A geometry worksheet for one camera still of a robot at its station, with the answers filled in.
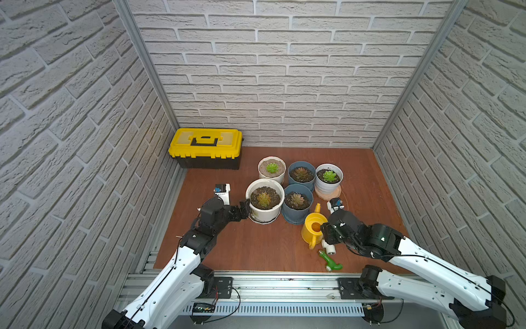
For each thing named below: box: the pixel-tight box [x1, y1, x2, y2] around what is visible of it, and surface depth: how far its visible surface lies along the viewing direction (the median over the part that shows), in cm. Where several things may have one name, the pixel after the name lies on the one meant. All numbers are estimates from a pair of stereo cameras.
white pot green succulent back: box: [257, 155, 287, 185], surface depth 98 cm
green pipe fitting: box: [318, 250, 344, 272], surface depth 80 cm
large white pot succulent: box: [245, 178, 286, 225], surface depth 89 cm
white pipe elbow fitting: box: [321, 239, 337, 255], surface depth 83 cm
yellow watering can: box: [301, 202, 329, 250], surface depth 79 cm
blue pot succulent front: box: [281, 183, 314, 226], surface depth 89 cm
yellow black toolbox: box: [168, 128, 244, 170], surface depth 100 cm
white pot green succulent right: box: [315, 163, 344, 194], surface depth 97 cm
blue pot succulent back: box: [287, 161, 317, 192], surface depth 99 cm
